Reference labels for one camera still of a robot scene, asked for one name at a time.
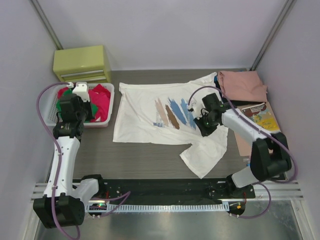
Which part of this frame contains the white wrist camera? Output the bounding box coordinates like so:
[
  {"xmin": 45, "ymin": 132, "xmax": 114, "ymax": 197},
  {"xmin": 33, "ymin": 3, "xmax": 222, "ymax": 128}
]
[
  {"xmin": 67, "ymin": 82, "xmax": 91, "ymax": 103},
  {"xmin": 187, "ymin": 103, "xmax": 204, "ymax": 120}
]

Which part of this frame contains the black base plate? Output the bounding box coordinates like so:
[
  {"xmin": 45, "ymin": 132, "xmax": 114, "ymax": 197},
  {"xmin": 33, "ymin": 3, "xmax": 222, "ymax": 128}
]
[{"xmin": 94, "ymin": 178, "xmax": 256, "ymax": 206}]

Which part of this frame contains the white slotted cable duct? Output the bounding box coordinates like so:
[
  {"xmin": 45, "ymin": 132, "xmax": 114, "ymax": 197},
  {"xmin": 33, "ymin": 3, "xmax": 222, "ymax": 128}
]
[{"xmin": 85, "ymin": 202, "xmax": 230, "ymax": 214}]

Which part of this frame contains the yellow picture book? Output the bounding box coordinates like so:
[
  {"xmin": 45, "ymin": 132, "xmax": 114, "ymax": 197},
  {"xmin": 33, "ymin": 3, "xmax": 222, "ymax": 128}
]
[{"xmin": 241, "ymin": 102, "xmax": 281, "ymax": 133}]

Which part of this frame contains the white plastic basket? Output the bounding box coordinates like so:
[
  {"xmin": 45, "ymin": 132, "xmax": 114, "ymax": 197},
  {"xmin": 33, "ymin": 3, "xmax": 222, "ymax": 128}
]
[{"xmin": 41, "ymin": 83, "xmax": 115, "ymax": 128}]

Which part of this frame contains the red t shirt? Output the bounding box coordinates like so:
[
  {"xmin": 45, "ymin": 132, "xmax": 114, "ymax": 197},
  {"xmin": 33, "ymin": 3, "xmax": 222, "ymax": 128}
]
[{"xmin": 56, "ymin": 84, "xmax": 112, "ymax": 123}]

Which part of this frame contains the black folded t shirt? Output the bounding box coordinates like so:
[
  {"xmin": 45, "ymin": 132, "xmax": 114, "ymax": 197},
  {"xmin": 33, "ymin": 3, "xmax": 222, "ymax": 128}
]
[{"xmin": 214, "ymin": 75, "xmax": 262, "ymax": 107}]

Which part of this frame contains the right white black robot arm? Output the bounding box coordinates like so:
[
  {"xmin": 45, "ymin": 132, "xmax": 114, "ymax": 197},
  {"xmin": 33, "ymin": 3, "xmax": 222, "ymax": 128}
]
[{"xmin": 194, "ymin": 93, "xmax": 292, "ymax": 196}]

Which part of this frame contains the brown cardboard sheet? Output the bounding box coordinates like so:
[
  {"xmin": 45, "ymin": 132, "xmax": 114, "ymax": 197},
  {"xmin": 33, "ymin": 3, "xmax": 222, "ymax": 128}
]
[{"xmin": 233, "ymin": 101, "xmax": 282, "ymax": 157}]

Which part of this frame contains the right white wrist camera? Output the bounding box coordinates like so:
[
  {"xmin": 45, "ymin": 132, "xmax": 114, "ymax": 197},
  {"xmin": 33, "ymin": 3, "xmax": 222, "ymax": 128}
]
[{"xmin": 187, "ymin": 103, "xmax": 204, "ymax": 120}]

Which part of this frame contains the yellow-green drawer box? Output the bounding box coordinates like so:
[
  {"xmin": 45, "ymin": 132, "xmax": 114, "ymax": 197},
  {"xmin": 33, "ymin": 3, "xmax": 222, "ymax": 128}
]
[{"xmin": 53, "ymin": 45, "xmax": 112, "ymax": 83}]

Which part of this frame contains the white printed t shirt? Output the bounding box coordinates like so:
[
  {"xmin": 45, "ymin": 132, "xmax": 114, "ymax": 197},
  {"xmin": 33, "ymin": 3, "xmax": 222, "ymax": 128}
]
[{"xmin": 113, "ymin": 72, "xmax": 229, "ymax": 179}]

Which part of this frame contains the green t shirt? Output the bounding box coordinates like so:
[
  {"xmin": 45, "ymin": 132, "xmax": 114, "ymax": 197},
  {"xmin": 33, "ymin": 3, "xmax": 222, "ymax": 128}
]
[{"xmin": 56, "ymin": 87, "xmax": 98, "ymax": 118}]

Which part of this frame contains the pink folded t shirt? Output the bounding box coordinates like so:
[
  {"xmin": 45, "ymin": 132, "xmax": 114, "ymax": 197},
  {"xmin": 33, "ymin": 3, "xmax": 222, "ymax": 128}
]
[{"xmin": 217, "ymin": 70, "xmax": 268, "ymax": 102}]

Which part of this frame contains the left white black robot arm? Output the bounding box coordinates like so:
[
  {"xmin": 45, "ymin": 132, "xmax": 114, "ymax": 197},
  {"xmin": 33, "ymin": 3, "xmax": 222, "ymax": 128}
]
[{"xmin": 33, "ymin": 93, "xmax": 107, "ymax": 229}]

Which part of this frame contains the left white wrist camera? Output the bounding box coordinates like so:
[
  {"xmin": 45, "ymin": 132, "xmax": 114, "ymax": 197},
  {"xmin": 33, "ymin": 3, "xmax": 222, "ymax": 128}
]
[{"xmin": 67, "ymin": 82, "xmax": 91, "ymax": 103}]

